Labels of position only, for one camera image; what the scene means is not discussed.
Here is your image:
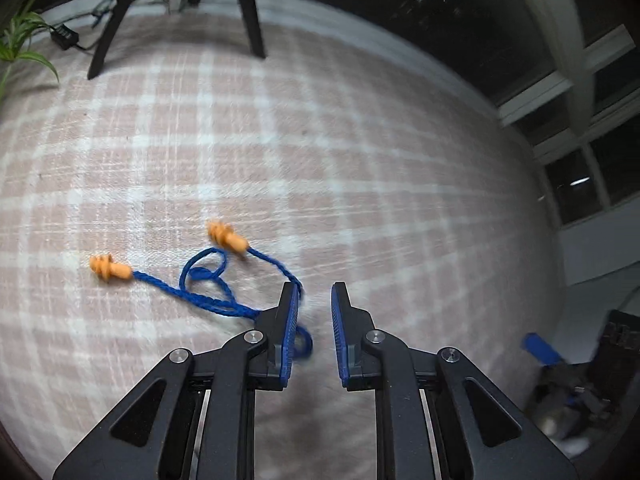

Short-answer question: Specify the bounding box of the orange earplugs blue cord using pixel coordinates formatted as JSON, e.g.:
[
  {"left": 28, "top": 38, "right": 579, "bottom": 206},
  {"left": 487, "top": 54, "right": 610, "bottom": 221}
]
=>
[{"left": 88, "top": 219, "right": 315, "bottom": 361}]

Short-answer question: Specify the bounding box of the plaid table cloth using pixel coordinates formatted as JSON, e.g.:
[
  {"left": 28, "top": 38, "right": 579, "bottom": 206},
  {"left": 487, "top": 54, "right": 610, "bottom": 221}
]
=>
[{"left": 1, "top": 14, "right": 561, "bottom": 479}]

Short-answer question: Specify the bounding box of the black power adapter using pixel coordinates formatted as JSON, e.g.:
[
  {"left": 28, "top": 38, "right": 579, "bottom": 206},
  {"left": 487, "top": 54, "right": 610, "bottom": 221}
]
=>
[{"left": 49, "top": 24, "right": 79, "bottom": 51}]

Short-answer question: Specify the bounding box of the potted spider plant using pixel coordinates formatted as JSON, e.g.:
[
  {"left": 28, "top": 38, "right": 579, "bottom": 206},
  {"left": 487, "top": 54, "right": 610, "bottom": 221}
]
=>
[{"left": 1, "top": 0, "right": 60, "bottom": 98}]

